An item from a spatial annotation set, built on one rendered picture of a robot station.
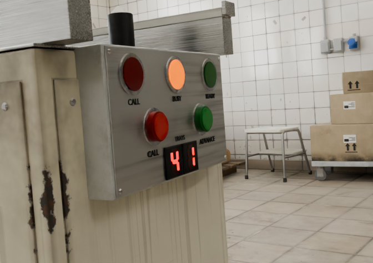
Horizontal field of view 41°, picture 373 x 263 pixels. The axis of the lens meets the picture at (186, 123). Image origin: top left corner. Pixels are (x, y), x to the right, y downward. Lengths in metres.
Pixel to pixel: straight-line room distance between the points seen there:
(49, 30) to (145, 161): 0.15
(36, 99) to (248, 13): 4.78
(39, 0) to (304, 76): 4.48
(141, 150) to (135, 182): 0.03
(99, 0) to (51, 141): 5.83
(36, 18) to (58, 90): 0.06
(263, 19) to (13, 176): 4.69
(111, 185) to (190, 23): 0.31
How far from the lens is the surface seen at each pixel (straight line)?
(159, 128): 0.49
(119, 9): 0.63
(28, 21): 0.45
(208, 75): 0.60
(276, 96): 4.98
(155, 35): 0.71
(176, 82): 0.54
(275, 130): 4.35
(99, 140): 0.45
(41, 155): 0.43
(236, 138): 5.24
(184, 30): 0.69
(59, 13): 0.42
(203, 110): 0.57
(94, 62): 0.45
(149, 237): 0.55
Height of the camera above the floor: 0.79
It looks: 3 degrees down
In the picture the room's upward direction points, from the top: 4 degrees counter-clockwise
